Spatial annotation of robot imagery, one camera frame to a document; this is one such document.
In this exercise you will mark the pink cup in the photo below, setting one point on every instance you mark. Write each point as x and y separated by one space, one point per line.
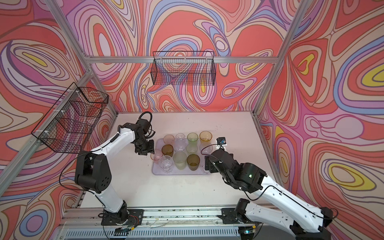
156 156

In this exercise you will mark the yellow plastic cup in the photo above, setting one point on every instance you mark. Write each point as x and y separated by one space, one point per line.
205 137

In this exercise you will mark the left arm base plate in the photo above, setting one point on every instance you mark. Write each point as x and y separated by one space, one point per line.
132 217

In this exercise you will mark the lilac plastic tray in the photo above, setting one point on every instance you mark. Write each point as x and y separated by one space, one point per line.
157 170

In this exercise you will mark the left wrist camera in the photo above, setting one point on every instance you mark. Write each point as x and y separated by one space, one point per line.
144 124

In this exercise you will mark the small clear cup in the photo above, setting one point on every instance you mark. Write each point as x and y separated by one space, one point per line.
180 138

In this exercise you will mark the pale green cup front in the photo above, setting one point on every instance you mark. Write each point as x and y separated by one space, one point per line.
191 149

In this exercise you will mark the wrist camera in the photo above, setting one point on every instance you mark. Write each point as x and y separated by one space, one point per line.
144 124
221 143

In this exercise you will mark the black wire basket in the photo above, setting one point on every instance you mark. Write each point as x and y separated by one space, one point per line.
183 68
69 127

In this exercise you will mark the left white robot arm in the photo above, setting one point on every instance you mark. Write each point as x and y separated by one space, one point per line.
93 172

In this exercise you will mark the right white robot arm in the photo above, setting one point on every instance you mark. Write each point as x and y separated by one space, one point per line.
269 203

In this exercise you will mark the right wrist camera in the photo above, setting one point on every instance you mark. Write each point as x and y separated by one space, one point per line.
221 143

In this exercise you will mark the peach cup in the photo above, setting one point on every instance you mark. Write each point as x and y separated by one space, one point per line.
169 139

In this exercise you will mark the pale green large cup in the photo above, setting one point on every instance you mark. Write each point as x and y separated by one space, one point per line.
180 160

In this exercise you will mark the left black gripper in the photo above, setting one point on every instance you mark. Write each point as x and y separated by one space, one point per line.
150 149

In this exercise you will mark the bright green cup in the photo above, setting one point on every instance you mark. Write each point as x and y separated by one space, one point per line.
193 139

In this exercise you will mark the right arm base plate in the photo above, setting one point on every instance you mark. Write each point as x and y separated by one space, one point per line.
232 216

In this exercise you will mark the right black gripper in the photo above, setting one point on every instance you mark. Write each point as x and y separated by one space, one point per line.
208 163

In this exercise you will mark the black wire basket left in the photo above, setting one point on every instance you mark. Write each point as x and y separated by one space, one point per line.
69 127

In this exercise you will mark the amber cup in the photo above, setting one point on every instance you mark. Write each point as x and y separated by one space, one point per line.
193 162
168 150

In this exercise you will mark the black wire basket back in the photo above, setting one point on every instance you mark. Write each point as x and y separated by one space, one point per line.
183 68

